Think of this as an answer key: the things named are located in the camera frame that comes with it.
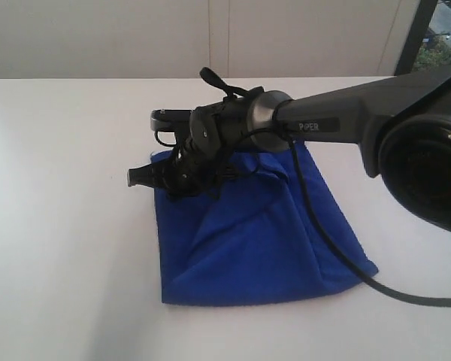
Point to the black window frame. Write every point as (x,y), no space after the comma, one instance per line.
(415,35)

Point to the blue towel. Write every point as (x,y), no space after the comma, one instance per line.
(255,244)

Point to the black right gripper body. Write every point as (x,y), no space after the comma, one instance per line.
(219,146)

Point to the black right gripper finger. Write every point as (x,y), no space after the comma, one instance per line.
(147,176)

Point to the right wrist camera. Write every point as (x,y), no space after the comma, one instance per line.
(170,120)

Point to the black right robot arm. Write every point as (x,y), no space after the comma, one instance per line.
(402,126)

